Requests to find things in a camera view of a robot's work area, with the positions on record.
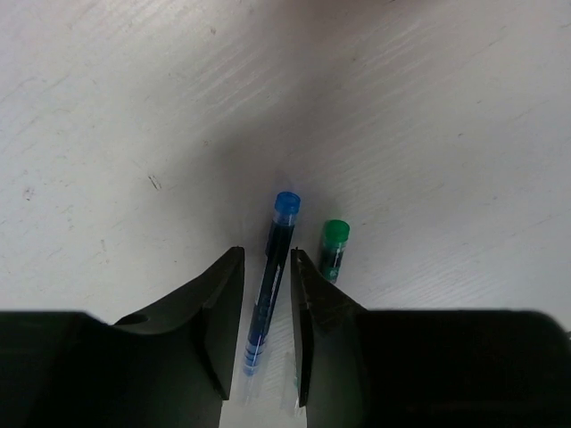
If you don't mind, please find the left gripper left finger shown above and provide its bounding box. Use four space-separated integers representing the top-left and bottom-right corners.
1 247 245 427

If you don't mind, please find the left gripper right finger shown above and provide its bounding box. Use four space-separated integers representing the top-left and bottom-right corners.
291 249 570 427

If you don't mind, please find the green gel pen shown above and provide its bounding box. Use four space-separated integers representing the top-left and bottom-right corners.
318 219 351 284

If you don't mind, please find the blue gel pen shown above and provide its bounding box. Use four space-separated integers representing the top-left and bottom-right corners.
242 192 301 404

